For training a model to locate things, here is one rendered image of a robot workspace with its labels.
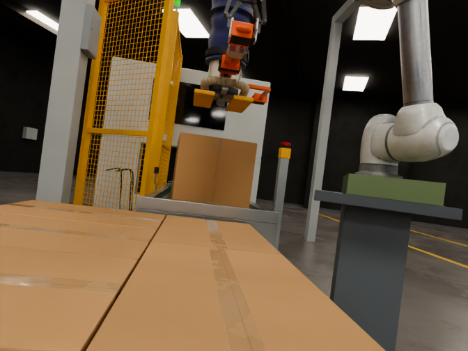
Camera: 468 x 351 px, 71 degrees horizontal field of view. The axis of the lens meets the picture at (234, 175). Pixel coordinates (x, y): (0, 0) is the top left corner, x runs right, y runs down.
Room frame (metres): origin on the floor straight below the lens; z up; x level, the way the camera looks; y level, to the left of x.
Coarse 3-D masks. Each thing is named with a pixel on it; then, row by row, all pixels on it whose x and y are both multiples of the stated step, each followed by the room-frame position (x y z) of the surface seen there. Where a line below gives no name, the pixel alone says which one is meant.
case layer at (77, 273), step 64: (0, 256) 0.66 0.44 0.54; (64, 256) 0.71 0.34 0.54; (128, 256) 0.77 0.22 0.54; (192, 256) 0.85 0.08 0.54; (256, 256) 0.94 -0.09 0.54; (0, 320) 0.41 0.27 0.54; (64, 320) 0.44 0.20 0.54; (128, 320) 0.46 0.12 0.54; (192, 320) 0.48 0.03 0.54; (256, 320) 0.51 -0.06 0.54; (320, 320) 0.54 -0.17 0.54
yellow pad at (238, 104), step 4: (236, 96) 1.60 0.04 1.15; (240, 96) 1.60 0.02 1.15; (232, 100) 1.65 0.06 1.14; (236, 100) 1.64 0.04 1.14; (240, 100) 1.62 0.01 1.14; (244, 100) 1.61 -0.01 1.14; (248, 100) 1.61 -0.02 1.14; (252, 100) 1.61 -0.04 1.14; (228, 104) 1.79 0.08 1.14; (232, 104) 1.75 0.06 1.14; (236, 104) 1.73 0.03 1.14; (240, 104) 1.72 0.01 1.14; (244, 104) 1.71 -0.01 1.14; (248, 104) 1.70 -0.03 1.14; (228, 108) 1.85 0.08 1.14; (232, 108) 1.84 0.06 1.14; (236, 108) 1.82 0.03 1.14; (240, 108) 1.81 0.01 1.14; (244, 108) 1.79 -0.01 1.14; (240, 112) 1.93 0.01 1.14
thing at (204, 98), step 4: (196, 88) 1.58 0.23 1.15; (196, 92) 1.58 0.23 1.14; (200, 92) 1.58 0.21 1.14; (204, 92) 1.58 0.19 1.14; (208, 92) 1.58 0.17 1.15; (212, 92) 1.59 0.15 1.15; (196, 96) 1.65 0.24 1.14; (200, 96) 1.64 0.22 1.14; (204, 96) 1.63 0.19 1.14; (208, 96) 1.62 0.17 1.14; (212, 96) 1.61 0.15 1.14; (196, 100) 1.75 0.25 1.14; (200, 100) 1.74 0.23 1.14; (204, 100) 1.73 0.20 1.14; (208, 100) 1.72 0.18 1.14; (212, 100) 1.71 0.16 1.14; (196, 104) 1.87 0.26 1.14; (200, 104) 1.85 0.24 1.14; (204, 104) 1.84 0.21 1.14; (208, 104) 1.82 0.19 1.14
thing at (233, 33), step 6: (234, 24) 1.12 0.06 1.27; (240, 24) 1.12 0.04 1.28; (246, 24) 1.13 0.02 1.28; (252, 24) 1.13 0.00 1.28; (234, 30) 1.12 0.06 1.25; (252, 30) 1.13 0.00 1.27; (234, 36) 1.13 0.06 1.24; (240, 36) 1.13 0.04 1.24; (246, 36) 1.13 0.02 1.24; (228, 42) 1.20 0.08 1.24; (234, 42) 1.19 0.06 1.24; (240, 42) 1.18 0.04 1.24; (246, 42) 1.17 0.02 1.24
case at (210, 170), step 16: (192, 144) 1.66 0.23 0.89; (208, 144) 1.67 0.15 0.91; (224, 144) 1.69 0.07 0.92; (240, 144) 1.71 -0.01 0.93; (256, 144) 1.72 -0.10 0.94; (176, 160) 1.73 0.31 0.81; (192, 160) 1.66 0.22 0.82; (208, 160) 1.68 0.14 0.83; (224, 160) 1.69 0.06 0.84; (240, 160) 1.71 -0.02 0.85; (176, 176) 1.65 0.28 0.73; (192, 176) 1.66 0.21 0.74; (208, 176) 1.68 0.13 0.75; (224, 176) 1.69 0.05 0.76; (240, 176) 1.71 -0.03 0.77; (176, 192) 1.65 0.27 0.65; (192, 192) 1.66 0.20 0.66; (208, 192) 1.68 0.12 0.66; (224, 192) 1.70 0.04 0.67; (240, 192) 1.71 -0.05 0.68
